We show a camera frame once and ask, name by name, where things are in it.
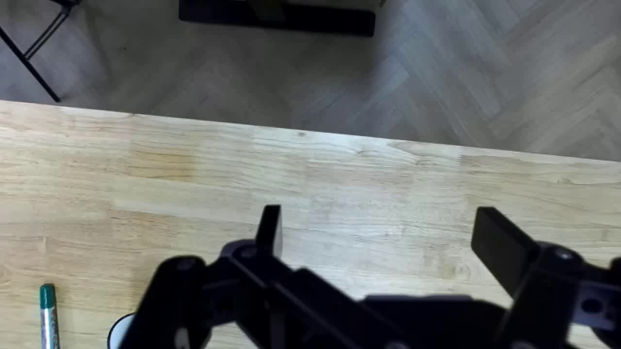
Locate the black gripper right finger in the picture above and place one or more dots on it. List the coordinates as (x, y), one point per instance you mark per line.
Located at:
(512, 253)

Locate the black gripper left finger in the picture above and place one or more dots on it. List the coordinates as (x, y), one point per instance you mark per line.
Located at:
(195, 292)

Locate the green capped marker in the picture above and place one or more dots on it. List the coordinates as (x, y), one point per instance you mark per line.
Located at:
(50, 317)

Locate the black tripod stand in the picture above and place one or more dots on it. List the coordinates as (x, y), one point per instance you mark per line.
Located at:
(30, 61)

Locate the black flat base bar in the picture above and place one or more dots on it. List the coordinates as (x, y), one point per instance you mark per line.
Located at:
(279, 19)

